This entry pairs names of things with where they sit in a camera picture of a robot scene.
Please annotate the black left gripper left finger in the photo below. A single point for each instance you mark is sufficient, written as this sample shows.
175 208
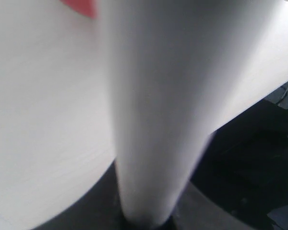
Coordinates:
98 209

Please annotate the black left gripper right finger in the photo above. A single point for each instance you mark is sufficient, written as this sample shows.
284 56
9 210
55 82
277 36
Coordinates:
194 211

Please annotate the white drumstick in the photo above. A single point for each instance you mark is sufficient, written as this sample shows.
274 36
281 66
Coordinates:
171 66

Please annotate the small red drum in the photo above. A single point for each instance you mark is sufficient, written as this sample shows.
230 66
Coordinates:
84 7

